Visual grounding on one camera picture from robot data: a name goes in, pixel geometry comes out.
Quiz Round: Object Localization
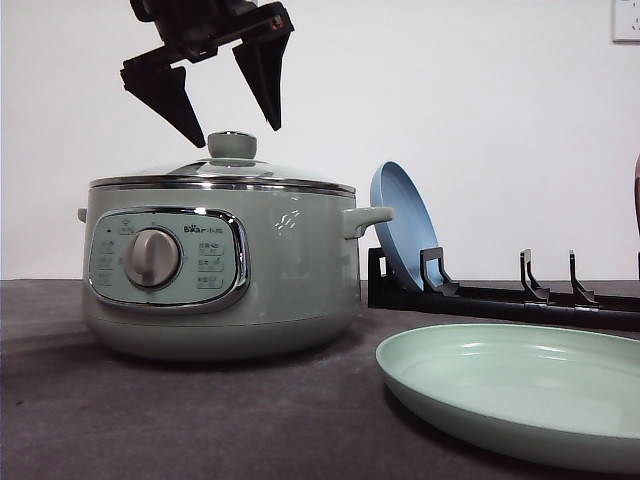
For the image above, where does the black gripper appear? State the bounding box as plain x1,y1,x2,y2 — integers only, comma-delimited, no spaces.
120,0,294,149

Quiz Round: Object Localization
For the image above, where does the glass lid with green knob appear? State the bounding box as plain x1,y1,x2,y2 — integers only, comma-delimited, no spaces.
88,131,356,196

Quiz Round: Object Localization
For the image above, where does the green plate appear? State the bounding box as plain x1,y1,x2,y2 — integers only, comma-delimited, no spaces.
375,323,640,474

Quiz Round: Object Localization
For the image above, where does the green electric steamer pot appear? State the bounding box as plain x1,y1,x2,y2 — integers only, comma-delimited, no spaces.
77,184,394,362

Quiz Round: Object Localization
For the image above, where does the blue plate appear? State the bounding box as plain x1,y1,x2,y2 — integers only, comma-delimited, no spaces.
370,160,438,291

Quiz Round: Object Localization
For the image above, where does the black plate rack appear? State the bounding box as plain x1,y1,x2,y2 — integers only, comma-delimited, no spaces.
367,247,640,332

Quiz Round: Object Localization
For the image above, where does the dark red object right edge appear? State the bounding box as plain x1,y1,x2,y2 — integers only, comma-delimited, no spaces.
634,152,640,238

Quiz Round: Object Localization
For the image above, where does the white wall socket right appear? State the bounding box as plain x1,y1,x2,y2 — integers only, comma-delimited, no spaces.
608,0,640,48

